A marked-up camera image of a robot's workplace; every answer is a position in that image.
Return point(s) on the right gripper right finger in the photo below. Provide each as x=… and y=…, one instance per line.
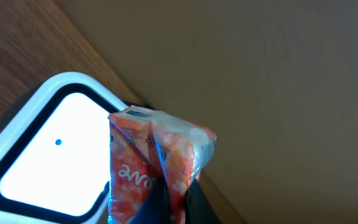
x=198, y=210

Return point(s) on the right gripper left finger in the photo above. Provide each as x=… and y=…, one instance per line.
x=155, y=208

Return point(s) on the white barcode scanner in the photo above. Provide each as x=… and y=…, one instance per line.
x=54, y=153

